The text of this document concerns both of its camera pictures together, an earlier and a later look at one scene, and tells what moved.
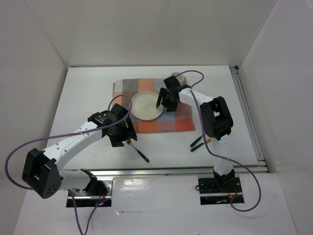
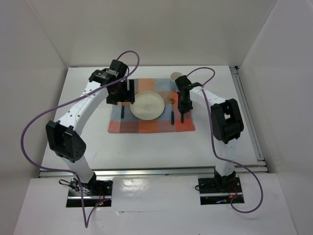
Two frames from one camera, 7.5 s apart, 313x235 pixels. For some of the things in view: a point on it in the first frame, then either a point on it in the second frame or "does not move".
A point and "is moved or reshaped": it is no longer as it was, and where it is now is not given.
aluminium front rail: (157, 171) does not move
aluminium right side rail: (245, 106) does not move
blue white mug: (180, 77) does not move
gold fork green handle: (130, 142) is moved or reshaped
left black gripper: (116, 141) -> (127, 95)
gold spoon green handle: (191, 145) -> (172, 101)
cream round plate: (144, 106) does not move
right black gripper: (163, 93) -> (181, 107)
